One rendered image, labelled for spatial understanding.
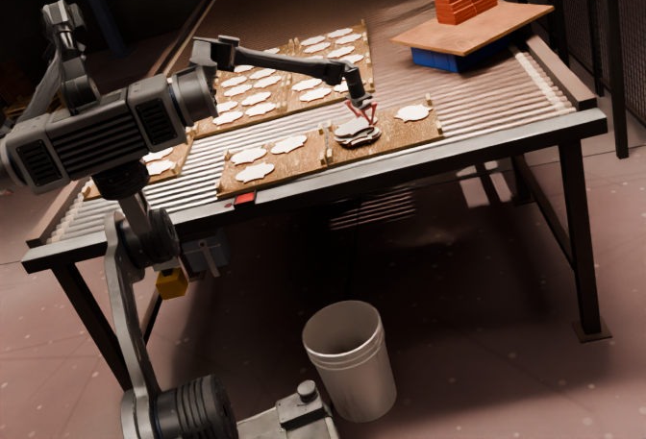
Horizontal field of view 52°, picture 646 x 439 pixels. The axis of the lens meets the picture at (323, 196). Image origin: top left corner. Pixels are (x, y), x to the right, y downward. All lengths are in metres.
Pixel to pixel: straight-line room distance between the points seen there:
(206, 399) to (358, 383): 1.06
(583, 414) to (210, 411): 1.44
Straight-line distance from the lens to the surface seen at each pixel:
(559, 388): 2.63
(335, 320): 2.64
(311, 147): 2.50
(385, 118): 2.55
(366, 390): 2.53
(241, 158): 2.59
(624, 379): 2.65
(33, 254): 2.66
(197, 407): 1.53
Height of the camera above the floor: 1.94
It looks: 28 degrees down
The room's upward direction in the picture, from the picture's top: 18 degrees counter-clockwise
